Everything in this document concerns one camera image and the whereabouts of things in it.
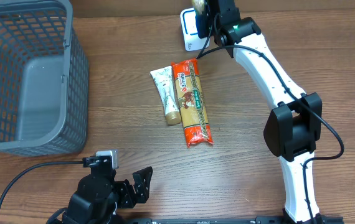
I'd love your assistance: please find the white barcode scanner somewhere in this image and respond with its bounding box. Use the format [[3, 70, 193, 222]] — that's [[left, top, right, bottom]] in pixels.
[[180, 7, 210, 52]]

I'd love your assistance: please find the grey plastic basket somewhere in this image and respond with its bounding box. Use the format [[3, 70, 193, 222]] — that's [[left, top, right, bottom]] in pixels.
[[0, 0, 89, 156]]

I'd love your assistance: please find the white bamboo tube bottle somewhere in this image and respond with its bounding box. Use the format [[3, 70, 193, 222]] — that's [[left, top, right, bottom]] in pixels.
[[149, 66, 181, 125]]

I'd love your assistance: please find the San Remo spaghetti pack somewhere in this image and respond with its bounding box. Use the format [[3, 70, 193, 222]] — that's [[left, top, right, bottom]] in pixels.
[[172, 58, 214, 146]]

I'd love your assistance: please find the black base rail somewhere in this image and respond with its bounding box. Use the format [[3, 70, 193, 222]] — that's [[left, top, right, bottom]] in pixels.
[[124, 216, 345, 224]]

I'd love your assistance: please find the green tea drink carton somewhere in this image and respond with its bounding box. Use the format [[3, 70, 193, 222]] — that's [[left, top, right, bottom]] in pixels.
[[192, 0, 207, 15]]

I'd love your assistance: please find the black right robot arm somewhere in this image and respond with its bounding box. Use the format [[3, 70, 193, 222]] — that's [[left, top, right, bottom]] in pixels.
[[192, 1, 322, 223]]

